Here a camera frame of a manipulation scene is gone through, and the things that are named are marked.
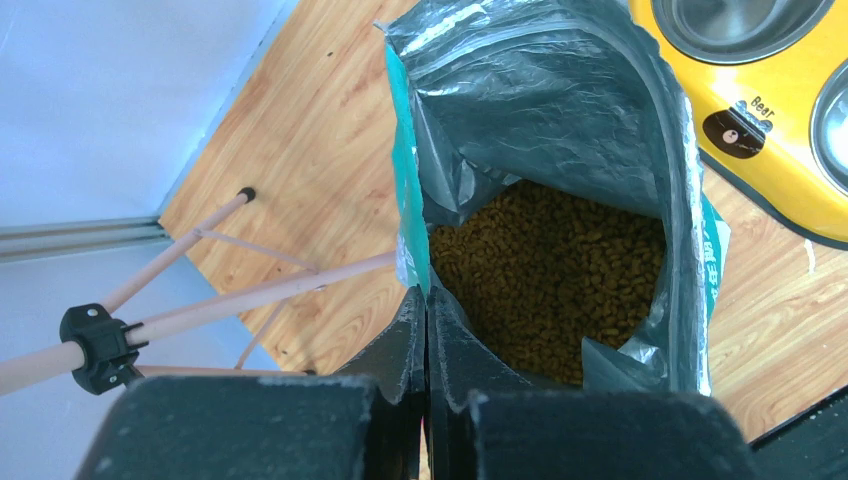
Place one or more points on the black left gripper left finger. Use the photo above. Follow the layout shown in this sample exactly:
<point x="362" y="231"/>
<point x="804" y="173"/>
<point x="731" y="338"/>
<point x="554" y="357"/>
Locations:
<point x="361" y="422"/>

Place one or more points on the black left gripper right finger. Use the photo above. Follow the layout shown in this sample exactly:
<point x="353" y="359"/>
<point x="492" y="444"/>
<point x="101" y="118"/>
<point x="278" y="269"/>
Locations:
<point x="485" y="421"/>

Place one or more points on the green pet food bag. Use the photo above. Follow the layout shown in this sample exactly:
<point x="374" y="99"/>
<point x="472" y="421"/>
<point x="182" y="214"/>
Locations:
<point x="575" y="96"/>

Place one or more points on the brown pet food kibble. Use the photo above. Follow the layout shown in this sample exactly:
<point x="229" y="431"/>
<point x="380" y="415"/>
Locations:
<point x="537" y="271"/>

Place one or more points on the pink music stand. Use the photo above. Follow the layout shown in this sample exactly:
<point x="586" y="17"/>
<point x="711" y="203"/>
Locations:
<point x="100" y="350"/>

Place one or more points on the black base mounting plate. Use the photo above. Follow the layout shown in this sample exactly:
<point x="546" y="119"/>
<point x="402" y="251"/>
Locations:
<point x="812" y="445"/>

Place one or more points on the yellow double bowl feeder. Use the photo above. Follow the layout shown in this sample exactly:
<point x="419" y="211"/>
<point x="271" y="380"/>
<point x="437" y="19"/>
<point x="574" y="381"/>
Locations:
<point x="768" y="85"/>

